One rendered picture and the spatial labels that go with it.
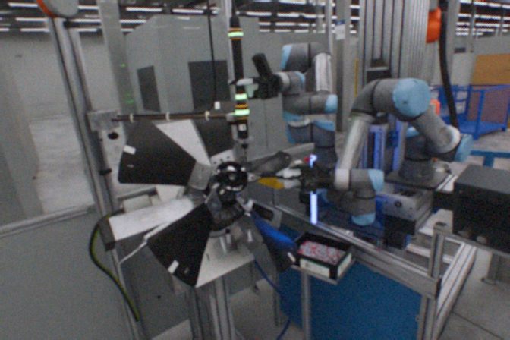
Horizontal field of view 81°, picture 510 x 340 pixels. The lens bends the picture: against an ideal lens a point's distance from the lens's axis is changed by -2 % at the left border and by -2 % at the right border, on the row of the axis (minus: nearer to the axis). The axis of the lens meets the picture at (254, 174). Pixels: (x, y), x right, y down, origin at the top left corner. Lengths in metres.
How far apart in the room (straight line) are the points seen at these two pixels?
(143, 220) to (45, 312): 0.95
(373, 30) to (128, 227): 1.43
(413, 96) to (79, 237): 1.56
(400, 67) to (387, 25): 0.21
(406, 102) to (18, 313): 1.86
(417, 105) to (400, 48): 0.64
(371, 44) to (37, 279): 1.98
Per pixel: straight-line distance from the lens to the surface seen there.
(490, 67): 8.90
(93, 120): 1.41
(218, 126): 1.18
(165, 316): 2.14
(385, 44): 1.71
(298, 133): 1.69
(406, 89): 1.08
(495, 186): 0.97
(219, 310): 1.42
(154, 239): 0.89
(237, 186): 1.02
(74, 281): 1.84
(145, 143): 1.04
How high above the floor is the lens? 1.55
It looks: 18 degrees down
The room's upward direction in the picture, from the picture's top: 4 degrees counter-clockwise
